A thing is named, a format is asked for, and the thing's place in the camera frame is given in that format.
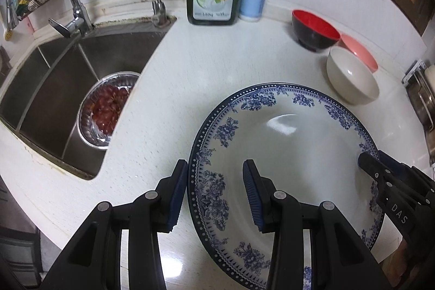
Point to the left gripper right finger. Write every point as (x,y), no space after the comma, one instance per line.
(339,258)

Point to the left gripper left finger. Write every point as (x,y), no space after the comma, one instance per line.
(91,258)

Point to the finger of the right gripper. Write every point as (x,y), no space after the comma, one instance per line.
(401,170)
(389,188)

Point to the large blue floral plate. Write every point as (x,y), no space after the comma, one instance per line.
(307,143)

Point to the cream white bowl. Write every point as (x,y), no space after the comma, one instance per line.
(350,77)

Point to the white pot rack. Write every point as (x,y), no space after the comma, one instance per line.
(416,76)

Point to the steel bowl of red fruit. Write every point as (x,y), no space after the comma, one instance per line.
(101,108)

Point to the pink bowl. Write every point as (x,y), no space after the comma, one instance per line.
(360,51)

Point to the stainless steel sink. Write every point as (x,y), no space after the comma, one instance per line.
(41,102)

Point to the red and black bowl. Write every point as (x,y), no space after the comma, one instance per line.
(313,32)

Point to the steel pan with handle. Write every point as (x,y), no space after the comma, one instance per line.
(423,104)

